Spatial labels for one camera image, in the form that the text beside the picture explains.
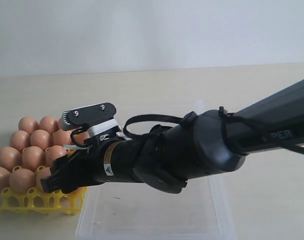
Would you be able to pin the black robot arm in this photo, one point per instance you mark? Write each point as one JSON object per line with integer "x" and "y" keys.
{"x": 176, "y": 149}

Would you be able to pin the yellow plastic egg tray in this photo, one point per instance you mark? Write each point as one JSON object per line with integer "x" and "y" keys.
{"x": 34, "y": 200}

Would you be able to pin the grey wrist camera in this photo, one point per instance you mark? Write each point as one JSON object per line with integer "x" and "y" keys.
{"x": 88, "y": 116}

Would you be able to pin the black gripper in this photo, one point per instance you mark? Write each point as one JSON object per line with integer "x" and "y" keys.
{"x": 114, "y": 162}

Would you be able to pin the clear plastic container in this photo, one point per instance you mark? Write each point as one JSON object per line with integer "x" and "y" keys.
{"x": 135, "y": 211}

